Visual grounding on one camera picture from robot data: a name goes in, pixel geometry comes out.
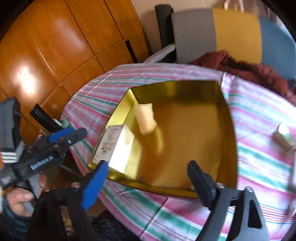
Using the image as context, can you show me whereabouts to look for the yellow sponge block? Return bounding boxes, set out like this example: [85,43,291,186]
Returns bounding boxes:
[133,103,157,135]

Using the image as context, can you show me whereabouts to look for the person's left hand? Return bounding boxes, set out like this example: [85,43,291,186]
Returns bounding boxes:
[5,173,49,217]

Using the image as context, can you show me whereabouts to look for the cream tea box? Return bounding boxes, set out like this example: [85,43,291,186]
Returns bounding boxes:
[91,125,135,174]

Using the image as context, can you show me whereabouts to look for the wooden wardrobe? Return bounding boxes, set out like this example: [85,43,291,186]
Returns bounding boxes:
[1,1,150,144]

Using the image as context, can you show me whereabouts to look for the gold tin box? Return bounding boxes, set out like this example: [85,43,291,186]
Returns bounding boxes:
[87,80,238,198]

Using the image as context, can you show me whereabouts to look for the striped bed sheet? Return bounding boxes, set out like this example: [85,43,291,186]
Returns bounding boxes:
[61,63,295,240]

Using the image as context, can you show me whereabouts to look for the black rolled mat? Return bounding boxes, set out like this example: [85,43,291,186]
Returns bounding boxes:
[154,4,175,49]

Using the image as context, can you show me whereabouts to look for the maroon cloth on chair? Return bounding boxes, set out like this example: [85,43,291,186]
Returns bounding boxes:
[189,50,295,105]

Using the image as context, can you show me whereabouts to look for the tricolour armchair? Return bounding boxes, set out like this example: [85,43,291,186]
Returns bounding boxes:
[145,9,295,79]

